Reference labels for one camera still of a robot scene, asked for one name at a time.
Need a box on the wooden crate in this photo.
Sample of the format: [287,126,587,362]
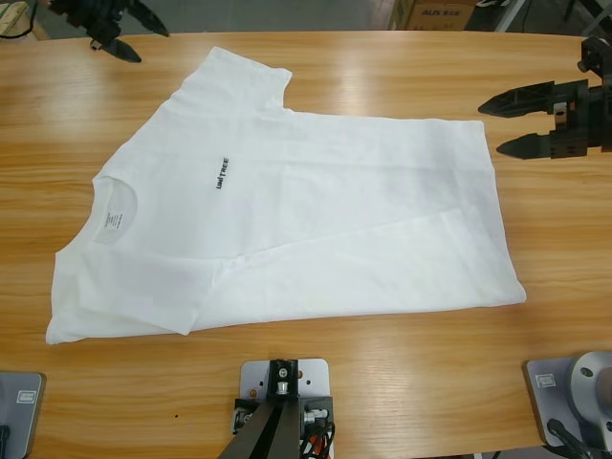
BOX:
[0,0,49,42]

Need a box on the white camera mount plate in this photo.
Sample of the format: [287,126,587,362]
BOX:
[238,358,334,402]

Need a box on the dark camera post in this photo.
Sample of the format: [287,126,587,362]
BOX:
[217,400,307,459]

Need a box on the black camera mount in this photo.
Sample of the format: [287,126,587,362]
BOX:
[577,35,612,90]

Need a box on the black clamp with bolt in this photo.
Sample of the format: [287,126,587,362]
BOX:
[298,394,336,437]
[230,395,263,435]

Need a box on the black bracket with silver bolt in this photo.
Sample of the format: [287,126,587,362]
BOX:
[266,359,301,403]

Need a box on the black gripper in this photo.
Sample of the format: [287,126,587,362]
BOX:
[478,78,612,160]
[50,0,172,65]

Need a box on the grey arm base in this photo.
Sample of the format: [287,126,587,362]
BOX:
[520,351,612,450]
[0,370,48,459]

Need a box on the orange cable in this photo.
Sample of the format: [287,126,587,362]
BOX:
[300,431,327,454]

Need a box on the white table leg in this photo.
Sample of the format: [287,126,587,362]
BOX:
[580,0,611,37]
[493,0,527,33]

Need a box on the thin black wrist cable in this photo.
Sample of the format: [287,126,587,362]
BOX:
[7,4,39,39]

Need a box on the cardboard box with blue print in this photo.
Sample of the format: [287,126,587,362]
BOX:
[405,0,475,31]

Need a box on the black cable at post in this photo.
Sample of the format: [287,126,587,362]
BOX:
[316,420,341,459]

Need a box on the white t-shirt with black logo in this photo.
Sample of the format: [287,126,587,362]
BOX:
[45,44,529,346]

